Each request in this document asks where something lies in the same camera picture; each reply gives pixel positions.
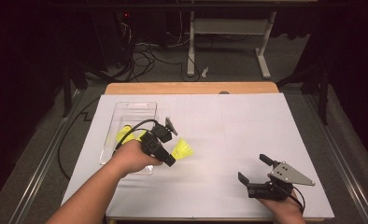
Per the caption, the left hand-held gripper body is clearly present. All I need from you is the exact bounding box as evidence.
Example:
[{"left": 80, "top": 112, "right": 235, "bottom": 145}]
[{"left": 139, "top": 116, "right": 179, "bottom": 161}]

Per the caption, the clear plastic box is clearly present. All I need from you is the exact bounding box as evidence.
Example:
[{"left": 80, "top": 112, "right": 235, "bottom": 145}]
[{"left": 98, "top": 101, "right": 158, "bottom": 175}]

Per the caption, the metal rail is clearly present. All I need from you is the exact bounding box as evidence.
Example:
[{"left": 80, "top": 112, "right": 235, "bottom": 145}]
[
  {"left": 303, "top": 92, "right": 368, "bottom": 224},
  {"left": 4, "top": 90, "right": 85, "bottom": 224}
]

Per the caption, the black metal stand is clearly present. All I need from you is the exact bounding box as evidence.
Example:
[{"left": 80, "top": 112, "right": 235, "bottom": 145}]
[
  {"left": 61, "top": 59, "right": 92, "bottom": 119},
  {"left": 276, "top": 60, "right": 332, "bottom": 126}
]

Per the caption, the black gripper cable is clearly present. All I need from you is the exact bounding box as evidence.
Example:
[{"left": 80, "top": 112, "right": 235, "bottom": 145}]
[
  {"left": 111, "top": 119, "right": 160, "bottom": 157},
  {"left": 274, "top": 184, "right": 306, "bottom": 216}
]

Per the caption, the black computer tower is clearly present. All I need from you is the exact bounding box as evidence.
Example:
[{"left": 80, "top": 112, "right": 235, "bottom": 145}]
[{"left": 90, "top": 7, "right": 136, "bottom": 71}]

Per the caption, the person's right hand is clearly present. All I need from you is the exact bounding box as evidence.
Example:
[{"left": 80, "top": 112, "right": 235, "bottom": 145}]
[{"left": 256, "top": 190, "right": 307, "bottom": 224}]

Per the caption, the white metal stand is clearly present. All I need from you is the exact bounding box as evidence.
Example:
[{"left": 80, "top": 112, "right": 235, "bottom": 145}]
[{"left": 178, "top": 0, "right": 318, "bottom": 80}]

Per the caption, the bundle of black cables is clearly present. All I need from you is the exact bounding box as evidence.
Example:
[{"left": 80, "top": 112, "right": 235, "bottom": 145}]
[{"left": 104, "top": 40, "right": 202, "bottom": 83}]

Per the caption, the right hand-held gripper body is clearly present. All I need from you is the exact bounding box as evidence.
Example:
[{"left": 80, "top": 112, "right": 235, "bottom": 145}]
[{"left": 247, "top": 161, "right": 317, "bottom": 202}]

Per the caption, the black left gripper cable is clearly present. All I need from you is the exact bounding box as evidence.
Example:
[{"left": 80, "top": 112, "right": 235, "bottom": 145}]
[{"left": 111, "top": 119, "right": 160, "bottom": 157}]

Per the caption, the person's left hand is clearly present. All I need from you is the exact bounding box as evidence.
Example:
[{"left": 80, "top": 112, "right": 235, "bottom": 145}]
[{"left": 108, "top": 139, "right": 164, "bottom": 180}]

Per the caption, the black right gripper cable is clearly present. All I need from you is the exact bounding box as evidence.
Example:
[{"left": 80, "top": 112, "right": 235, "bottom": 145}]
[{"left": 274, "top": 184, "right": 306, "bottom": 216}]

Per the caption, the long thin black cable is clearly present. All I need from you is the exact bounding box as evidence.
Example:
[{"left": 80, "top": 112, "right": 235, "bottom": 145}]
[{"left": 57, "top": 96, "right": 103, "bottom": 181}]

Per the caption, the yellow plastic shuttlecock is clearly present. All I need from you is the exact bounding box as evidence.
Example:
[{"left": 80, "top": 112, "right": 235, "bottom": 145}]
[
  {"left": 170, "top": 137, "right": 195, "bottom": 161},
  {"left": 115, "top": 124, "right": 136, "bottom": 145},
  {"left": 135, "top": 130, "right": 149, "bottom": 143}
]

